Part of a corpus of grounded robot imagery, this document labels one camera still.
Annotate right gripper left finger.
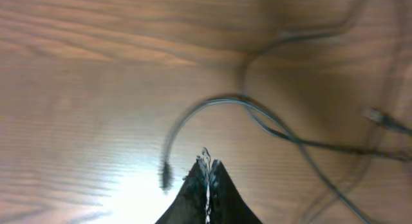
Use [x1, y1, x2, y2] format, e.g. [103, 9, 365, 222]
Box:
[155, 159, 208, 224]

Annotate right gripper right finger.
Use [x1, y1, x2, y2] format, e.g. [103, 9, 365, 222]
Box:
[209, 160, 262, 224]

